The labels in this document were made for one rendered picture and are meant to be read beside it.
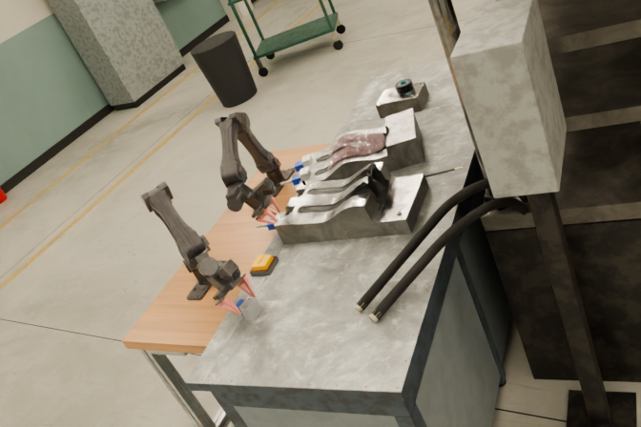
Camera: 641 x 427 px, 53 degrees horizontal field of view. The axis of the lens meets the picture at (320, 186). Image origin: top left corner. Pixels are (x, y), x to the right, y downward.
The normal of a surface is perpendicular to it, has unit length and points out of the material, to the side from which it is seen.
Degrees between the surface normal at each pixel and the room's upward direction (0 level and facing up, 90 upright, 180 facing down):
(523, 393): 0
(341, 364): 0
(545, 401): 0
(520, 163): 90
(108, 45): 90
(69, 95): 90
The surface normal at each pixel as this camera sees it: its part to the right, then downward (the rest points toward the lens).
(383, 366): -0.37, -0.80
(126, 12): 0.80, -0.03
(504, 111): -0.34, 0.59
